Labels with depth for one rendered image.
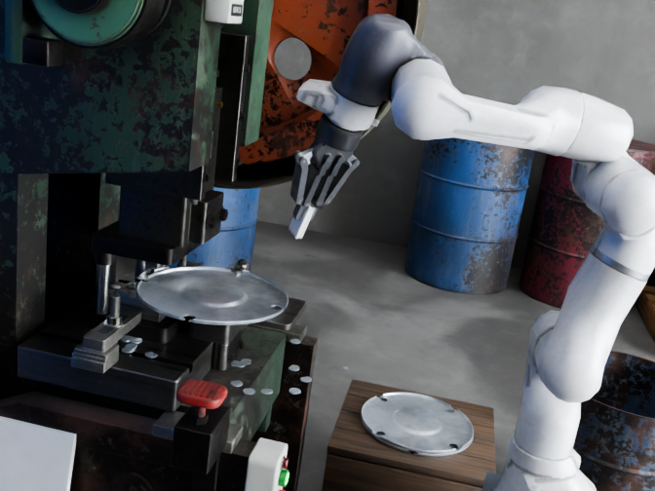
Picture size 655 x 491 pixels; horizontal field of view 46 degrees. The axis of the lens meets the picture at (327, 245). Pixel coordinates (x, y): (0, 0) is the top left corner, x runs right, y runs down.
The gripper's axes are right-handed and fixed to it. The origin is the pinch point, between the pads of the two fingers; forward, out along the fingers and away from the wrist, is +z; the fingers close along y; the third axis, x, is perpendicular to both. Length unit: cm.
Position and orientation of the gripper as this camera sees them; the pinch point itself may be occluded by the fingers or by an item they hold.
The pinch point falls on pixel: (301, 218)
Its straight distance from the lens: 139.0
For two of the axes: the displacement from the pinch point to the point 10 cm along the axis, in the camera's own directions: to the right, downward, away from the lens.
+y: 8.0, -0.2, 6.0
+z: -3.6, 7.8, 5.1
